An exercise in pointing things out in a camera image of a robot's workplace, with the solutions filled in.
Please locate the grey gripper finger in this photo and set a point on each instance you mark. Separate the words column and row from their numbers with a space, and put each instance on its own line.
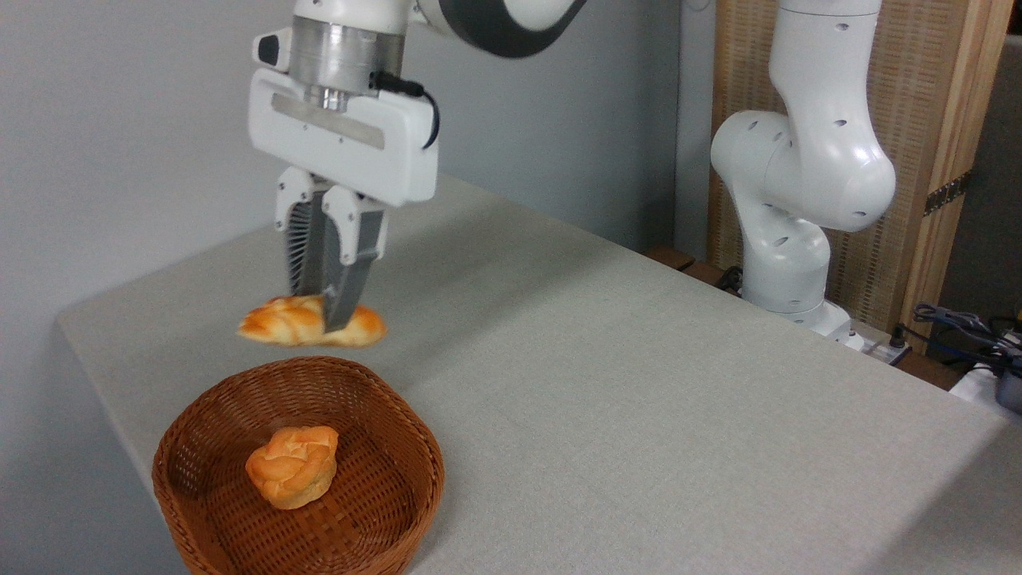
column 303, row 239
column 355, row 239

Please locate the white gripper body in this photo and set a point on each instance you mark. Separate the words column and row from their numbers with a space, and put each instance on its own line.
column 351, row 156

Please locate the long braided bread loaf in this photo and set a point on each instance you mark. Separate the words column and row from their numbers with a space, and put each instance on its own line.
column 279, row 323

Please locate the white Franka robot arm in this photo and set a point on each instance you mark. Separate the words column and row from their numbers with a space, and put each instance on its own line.
column 806, row 160

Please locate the round orange bread bun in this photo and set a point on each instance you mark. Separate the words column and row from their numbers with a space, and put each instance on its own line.
column 291, row 471

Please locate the brown wicker basket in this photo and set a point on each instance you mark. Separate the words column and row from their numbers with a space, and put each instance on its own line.
column 383, row 495

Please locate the grey tablecloth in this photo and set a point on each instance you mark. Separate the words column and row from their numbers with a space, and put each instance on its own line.
column 639, row 399

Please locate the wooden rattan screen panel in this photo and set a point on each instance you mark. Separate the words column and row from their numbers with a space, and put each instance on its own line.
column 918, row 96

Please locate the dark grey round container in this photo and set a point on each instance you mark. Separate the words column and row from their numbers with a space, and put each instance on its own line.
column 1010, row 391

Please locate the black metal hinge bracket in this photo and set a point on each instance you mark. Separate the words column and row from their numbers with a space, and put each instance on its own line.
column 947, row 194

